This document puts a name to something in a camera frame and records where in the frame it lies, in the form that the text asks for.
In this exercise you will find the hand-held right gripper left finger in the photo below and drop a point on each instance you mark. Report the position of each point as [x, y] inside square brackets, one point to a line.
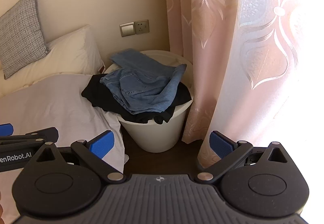
[103, 145]

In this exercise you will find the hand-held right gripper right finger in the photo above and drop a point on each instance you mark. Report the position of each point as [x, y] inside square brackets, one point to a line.
[220, 146]

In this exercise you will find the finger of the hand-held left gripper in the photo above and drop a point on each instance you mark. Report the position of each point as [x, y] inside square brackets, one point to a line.
[6, 129]
[30, 138]

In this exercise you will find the white laundry basket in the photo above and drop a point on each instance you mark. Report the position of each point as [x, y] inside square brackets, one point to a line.
[157, 135]

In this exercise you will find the blue jeans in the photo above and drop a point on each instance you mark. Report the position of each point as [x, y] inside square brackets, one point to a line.
[141, 87]

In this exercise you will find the pale lilac duvet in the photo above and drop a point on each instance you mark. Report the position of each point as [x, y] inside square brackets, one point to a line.
[50, 105]

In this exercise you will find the black garment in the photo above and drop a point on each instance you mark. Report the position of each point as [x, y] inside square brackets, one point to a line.
[93, 92]

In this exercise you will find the white pillow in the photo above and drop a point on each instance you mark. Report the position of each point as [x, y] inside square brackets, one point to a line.
[68, 57]

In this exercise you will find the grey checked cushion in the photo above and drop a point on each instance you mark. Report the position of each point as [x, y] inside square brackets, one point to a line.
[20, 34]

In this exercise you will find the pink patterned curtain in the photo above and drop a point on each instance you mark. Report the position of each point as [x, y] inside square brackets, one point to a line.
[202, 36]

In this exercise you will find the wall switch and socket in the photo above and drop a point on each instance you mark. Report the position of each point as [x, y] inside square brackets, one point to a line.
[127, 29]

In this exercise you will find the metal wall socket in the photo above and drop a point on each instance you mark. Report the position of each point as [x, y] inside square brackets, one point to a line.
[141, 26]

